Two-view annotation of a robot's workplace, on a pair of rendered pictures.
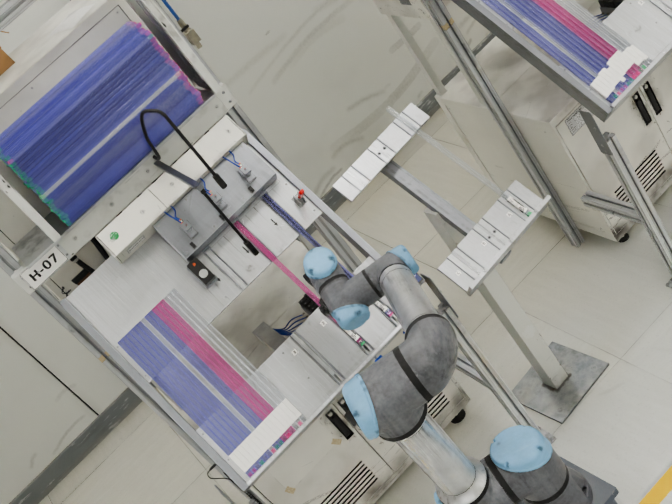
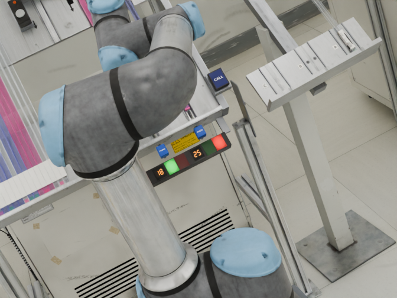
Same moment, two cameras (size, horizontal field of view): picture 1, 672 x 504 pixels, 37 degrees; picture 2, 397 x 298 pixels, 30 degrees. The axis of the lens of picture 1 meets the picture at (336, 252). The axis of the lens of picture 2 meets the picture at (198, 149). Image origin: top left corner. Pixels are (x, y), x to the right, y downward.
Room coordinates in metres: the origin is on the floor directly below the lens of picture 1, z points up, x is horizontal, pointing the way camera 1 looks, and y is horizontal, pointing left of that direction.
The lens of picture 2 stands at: (0.41, -0.11, 1.58)
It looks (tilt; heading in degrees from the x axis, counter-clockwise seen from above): 28 degrees down; 4
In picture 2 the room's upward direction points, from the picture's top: 23 degrees counter-clockwise
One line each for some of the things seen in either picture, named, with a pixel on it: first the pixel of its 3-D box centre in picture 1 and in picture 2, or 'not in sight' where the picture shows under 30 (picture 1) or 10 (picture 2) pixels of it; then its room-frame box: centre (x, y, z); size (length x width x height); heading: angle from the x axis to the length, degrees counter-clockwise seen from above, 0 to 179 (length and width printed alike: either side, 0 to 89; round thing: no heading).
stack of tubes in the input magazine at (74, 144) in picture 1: (99, 122); not in sight; (2.60, 0.28, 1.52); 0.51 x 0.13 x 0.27; 102
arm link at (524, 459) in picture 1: (524, 461); (247, 269); (1.50, -0.04, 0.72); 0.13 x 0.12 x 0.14; 84
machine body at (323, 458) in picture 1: (311, 393); (116, 187); (2.71, 0.36, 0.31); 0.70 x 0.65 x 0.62; 102
